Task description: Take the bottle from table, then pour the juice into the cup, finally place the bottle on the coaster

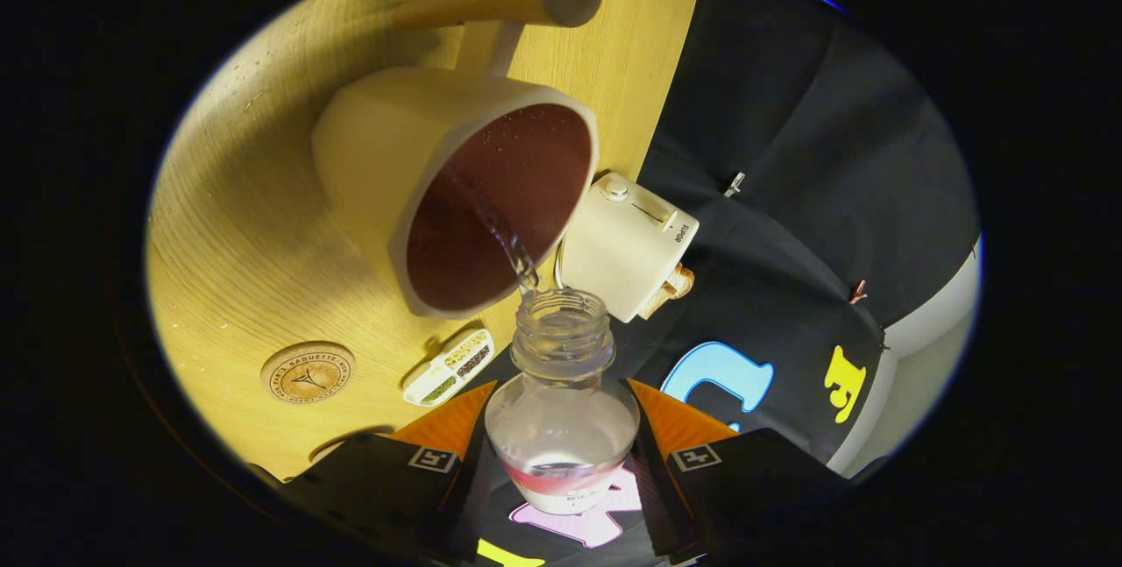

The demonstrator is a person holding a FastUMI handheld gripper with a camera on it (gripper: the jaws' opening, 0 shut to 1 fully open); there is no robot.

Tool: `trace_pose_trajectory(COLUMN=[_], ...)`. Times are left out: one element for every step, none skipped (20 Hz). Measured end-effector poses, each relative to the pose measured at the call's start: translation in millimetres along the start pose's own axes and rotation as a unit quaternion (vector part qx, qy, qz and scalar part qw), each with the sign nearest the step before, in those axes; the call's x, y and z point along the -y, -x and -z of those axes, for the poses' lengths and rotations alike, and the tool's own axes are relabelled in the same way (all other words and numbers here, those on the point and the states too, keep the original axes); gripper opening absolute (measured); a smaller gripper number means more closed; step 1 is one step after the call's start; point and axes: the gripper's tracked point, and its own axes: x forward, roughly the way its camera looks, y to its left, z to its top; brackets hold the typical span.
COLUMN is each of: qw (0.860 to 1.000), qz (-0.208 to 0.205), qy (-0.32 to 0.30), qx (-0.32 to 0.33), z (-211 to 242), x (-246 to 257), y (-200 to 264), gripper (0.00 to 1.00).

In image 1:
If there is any clear juice bottle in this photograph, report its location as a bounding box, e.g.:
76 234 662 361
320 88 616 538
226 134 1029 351
484 288 641 515

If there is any wooden table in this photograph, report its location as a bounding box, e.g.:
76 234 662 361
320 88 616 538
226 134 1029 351
145 0 702 482

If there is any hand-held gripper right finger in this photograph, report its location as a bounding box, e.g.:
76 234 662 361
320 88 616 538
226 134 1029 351
625 379 856 563

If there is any white divided dish of beans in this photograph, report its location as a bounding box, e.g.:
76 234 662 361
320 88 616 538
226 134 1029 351
402 329 495 408

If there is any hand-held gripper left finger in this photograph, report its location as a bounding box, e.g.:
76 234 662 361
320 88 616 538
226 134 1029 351
280 379 499 563

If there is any cream cup with wooden handle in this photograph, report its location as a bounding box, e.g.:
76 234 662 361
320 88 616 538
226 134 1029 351
311 0 604 320

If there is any white toaster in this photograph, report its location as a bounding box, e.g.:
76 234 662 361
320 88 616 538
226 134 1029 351
558 171 700 323

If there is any toast slice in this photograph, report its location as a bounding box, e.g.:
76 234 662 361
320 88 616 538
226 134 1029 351
638 262 696 320

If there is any round wooden coaster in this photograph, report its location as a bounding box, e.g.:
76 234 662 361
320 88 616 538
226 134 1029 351
260 341 356 406

